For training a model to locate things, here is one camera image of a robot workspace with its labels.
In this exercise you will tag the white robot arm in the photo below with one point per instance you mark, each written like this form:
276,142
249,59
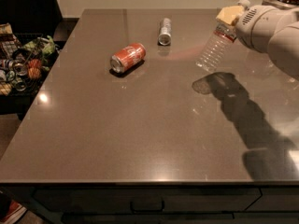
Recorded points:
283,47

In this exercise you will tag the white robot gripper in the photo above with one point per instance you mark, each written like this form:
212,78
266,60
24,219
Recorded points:
251,28

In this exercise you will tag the red white item on floor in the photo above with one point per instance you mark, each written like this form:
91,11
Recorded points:
12,213

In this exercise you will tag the silver slim can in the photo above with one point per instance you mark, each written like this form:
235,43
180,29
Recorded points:
165,32

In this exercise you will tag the orange soda can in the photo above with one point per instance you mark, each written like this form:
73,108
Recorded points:
126,58

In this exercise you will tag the clear plastic water bottle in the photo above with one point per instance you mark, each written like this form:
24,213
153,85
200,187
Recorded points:
220,40

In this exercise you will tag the dark cabinet drawer handle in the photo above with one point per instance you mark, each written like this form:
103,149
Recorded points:
146,206

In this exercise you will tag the black wire basket of cans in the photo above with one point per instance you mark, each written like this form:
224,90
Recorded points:
25,61

